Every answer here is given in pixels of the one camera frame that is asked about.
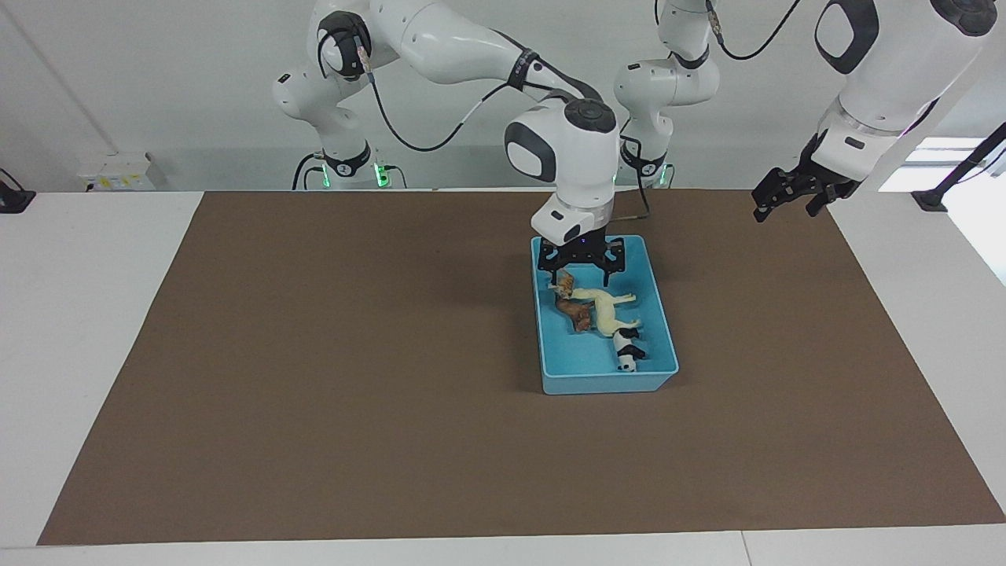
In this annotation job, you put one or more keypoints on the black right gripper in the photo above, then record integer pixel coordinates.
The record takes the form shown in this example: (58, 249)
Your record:
(585, 253)

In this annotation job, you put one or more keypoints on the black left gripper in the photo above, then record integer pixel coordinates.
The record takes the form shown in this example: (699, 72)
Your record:
(809, 182)

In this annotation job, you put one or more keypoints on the orange tiger toy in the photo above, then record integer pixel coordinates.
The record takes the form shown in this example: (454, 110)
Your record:
(566, 289)

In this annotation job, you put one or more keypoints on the brown lion toy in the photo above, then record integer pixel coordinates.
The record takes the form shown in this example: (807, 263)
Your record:
(580, 316)

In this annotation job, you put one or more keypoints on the cream horse toy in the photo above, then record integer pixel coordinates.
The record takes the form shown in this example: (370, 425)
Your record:
(607, 310)

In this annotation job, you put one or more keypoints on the black white panda toy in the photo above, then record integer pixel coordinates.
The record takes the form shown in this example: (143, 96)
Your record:
(627, 350)

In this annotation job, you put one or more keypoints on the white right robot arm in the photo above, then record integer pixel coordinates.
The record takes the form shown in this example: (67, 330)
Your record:
(566, 149)

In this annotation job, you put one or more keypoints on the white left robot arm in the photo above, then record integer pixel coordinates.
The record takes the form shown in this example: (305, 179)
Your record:
(888, 79)

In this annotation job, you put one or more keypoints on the blue plastic storage box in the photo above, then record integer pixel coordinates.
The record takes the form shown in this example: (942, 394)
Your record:
(581, 362)

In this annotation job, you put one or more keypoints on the white box yellow label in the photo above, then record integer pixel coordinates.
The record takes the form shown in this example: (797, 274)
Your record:
(118, 173)

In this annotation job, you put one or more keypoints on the brown table mat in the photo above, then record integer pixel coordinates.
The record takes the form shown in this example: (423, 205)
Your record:
(314, 472)

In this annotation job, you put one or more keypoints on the black camera stand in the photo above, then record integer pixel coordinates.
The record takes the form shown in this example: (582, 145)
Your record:
(931, 200)

